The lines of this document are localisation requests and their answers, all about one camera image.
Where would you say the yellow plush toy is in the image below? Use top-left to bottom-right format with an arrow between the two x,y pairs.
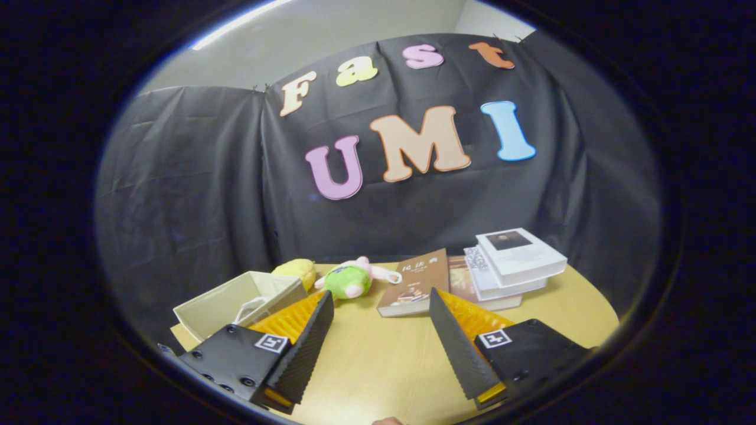
272,259 -> 317,293

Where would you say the black backdrop cloth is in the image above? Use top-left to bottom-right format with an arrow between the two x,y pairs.
94,32 -> 662,349

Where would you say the green and pink plush toy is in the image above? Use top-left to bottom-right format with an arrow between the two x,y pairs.
314,256 -> 403,300

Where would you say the cream fabric storage box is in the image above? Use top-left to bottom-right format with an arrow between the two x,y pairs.
173,270 -> 309,343

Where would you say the white shoe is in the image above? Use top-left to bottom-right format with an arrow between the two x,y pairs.
234,296 -> 269,324

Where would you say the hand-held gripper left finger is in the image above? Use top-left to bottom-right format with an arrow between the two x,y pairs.
177,290 -> 335,415

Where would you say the white book with dark picture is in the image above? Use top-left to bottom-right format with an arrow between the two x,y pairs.
475,227 -> 569,288

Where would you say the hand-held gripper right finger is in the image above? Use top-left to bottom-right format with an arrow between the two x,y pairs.
429,287 -> 591,411

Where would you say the brown cover book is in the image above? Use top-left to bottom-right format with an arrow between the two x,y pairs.
377,248 -> 451,318

